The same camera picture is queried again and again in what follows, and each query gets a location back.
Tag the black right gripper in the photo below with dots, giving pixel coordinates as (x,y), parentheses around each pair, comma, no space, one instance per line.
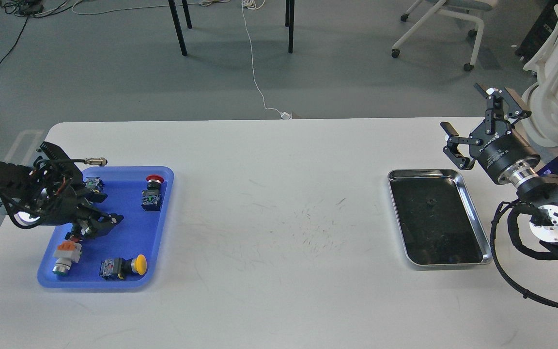
(502,155)

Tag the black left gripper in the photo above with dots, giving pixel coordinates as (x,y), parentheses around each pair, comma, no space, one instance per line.
(70,206)

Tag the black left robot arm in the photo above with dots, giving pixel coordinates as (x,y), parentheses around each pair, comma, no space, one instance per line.
(53,192)

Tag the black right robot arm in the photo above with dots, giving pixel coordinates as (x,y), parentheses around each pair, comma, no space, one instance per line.
(532,223)

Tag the blue plastic tray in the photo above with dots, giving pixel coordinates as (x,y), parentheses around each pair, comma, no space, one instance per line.
(139,233)

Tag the silver metal tray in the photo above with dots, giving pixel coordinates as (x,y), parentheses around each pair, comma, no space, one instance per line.
(446,236)

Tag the black table legs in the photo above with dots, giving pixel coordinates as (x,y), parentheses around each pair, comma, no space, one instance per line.
(230,22)

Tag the green push button switch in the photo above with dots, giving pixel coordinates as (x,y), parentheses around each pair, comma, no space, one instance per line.
(94,184)

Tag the black selector switch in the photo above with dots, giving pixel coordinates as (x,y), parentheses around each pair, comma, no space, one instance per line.
(74,237)

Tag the orange white button switch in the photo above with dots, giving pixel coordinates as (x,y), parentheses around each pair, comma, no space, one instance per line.
(67,253)

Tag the red push button switch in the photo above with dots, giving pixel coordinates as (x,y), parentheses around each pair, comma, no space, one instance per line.
(151,197)

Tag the yellow push button switch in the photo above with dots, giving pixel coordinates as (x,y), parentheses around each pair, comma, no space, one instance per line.
(119,268)

